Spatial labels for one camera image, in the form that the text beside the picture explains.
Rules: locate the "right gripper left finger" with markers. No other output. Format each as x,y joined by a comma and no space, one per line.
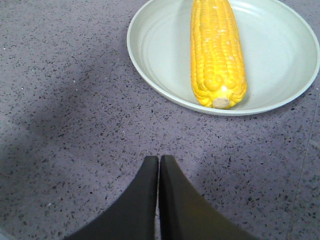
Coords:
132,215

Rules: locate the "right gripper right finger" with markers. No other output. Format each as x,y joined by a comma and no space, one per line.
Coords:
185,214

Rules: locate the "pale speckled front corn cob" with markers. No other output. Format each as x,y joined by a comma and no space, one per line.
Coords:
217,67

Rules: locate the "light green round plate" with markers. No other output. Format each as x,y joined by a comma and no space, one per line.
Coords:
281,53

